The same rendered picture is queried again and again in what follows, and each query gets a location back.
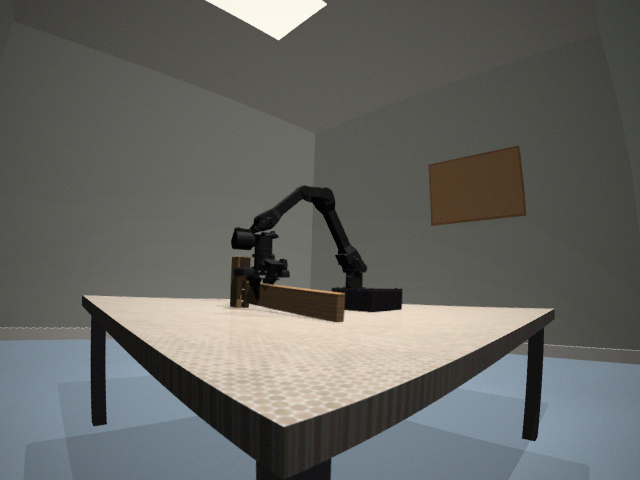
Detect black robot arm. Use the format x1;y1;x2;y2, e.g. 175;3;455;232
231;185;368;289

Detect light brown wooden board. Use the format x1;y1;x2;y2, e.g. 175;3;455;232
245;282;346;322

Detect wooden post with slot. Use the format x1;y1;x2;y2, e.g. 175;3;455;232
230;256;251;308

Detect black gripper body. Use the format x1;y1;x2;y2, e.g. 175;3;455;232
234;251;290;279

